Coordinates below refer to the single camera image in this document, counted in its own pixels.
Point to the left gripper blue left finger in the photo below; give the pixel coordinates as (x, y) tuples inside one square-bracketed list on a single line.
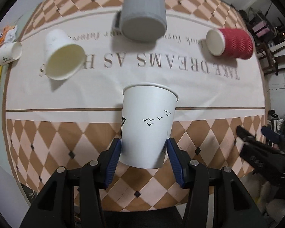
[(54, 205)]

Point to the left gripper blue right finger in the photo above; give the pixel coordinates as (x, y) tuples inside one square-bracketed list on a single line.
[(233, 205)]

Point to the white paper cup with birds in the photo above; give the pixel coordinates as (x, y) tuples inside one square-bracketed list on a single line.
[(147, 118)]

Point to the red ripple paper cup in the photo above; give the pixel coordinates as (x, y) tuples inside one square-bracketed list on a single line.
[(231, 43)]

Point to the white paper cup lying open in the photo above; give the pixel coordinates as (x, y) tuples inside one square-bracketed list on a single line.
[(63, 56)]

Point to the white paper cup at edge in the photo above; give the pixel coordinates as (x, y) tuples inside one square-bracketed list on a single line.
[(10, 52)]

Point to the checkered brown pink tablecloth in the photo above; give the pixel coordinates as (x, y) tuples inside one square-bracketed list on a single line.
[(79, 85)]

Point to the dark wooden chair at right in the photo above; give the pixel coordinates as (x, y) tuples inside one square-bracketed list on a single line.
[(272, 59)]

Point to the crumpled white paper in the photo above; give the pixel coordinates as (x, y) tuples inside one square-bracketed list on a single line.
[(9, 33)]

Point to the grey ribbed mug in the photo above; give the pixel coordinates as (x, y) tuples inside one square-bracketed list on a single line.
[(142, 20)]

